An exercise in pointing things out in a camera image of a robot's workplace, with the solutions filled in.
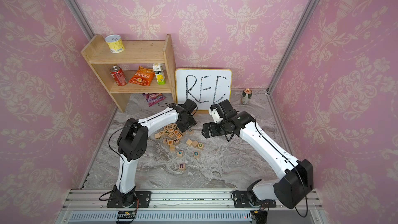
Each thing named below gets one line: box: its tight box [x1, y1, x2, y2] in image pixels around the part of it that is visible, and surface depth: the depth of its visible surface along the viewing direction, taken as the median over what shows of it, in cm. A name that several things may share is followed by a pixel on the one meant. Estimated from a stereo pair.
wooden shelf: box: [80, 34, 177, 113], surface depth 88 cm
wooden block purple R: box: [178, 162, 187, 171], surface depth 84 cm
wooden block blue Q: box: [193, 150, 200, 159], surface depth 89 cm
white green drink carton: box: [152, 63, 166, 86], surface depth 89 cm
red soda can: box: [109, 65, 129, 87], surface depth 90 cm
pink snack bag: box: [141, 92, 166, 108], surface depth 115 cm
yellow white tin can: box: [104, 34, 126, 54], surface depth 79 cm
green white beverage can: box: [240, 88, 253, 106], surface depth 108 cm
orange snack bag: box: [128, 65, 156, 87], surface depth 96 cm
